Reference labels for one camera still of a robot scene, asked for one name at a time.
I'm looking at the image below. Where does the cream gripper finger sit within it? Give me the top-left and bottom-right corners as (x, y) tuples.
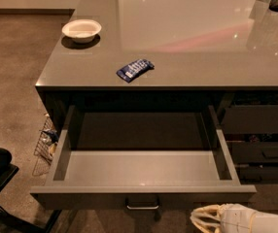
(190, 204), (225, 233)

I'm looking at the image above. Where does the grey top drawer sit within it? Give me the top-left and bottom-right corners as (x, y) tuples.
(31, 107), (256, 211)

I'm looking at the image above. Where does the grey drawer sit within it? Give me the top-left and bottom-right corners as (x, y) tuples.
(237, 166), (278, 183)
(221, 105), (278, 134)
(31, 107), (256, 211)
(231, 142), (278, 163)

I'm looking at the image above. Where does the right lower grey drawer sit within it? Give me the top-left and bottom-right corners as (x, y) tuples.
(237, 166), (278, 183)

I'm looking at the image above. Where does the right middle grey drawer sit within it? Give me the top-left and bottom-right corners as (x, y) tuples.
(231, 142), (278, 163)

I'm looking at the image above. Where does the right upper grey drawer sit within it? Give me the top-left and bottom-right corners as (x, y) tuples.
(221, 105), (278, 134)

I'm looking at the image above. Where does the blue snack packet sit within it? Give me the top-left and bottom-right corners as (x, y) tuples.
(116, 59), (155, 83)

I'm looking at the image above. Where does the grey counter cabinet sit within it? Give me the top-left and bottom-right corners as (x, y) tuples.
(36, 0), (278, 127)

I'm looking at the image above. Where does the black office chair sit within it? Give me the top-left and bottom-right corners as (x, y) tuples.
(0, 148), (61, 233)

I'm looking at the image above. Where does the white paper bowl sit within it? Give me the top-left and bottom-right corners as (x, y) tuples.
(62, 19), (102, 44)

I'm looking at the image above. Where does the wire mesh basket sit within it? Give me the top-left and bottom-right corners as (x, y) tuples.
(32, 114), (59, 177)

